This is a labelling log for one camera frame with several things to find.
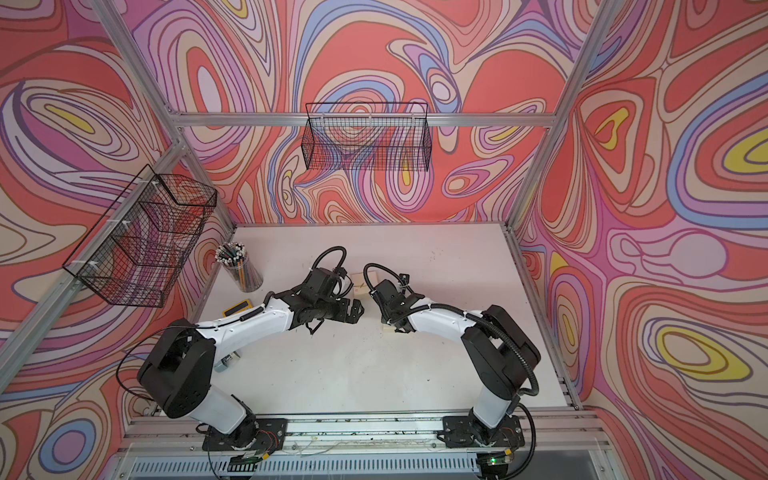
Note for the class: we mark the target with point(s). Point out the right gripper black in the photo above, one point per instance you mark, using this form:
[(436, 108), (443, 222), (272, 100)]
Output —
[(386, 318)]

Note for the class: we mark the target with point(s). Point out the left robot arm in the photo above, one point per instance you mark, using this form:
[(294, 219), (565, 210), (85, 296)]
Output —
[(177, 373)]

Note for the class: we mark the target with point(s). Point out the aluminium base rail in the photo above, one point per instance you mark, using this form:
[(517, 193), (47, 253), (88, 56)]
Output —
[(554, 444)]

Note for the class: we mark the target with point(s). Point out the left wire basket black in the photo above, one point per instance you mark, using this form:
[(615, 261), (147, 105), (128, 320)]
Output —
[(145, 245)]

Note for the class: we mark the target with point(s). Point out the cup of coloured pencils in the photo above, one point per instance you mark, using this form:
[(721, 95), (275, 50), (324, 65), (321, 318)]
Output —
[(234, 258)]

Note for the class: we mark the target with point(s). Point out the yellow calculator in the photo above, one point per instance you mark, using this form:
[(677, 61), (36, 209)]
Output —
[(239, 307)]

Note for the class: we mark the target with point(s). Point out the back wire basket black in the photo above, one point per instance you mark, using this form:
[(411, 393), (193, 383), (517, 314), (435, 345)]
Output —
[(367, 136)]

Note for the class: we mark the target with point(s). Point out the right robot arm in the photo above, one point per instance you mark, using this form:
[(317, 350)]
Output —
[(503, 356)]

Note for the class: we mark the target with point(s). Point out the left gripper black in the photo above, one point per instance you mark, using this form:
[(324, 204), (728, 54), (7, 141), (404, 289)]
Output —
[(345, 315)]

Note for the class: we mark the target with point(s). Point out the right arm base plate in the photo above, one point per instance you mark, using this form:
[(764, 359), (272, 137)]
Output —
[(469, 432)]

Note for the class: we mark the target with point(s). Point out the wire basket black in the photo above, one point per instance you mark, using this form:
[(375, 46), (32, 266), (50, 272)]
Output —
[(145, 245), (367, 136)]

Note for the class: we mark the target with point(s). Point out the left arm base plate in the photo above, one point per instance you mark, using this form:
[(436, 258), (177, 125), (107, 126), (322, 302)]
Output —
[(260, 434)]

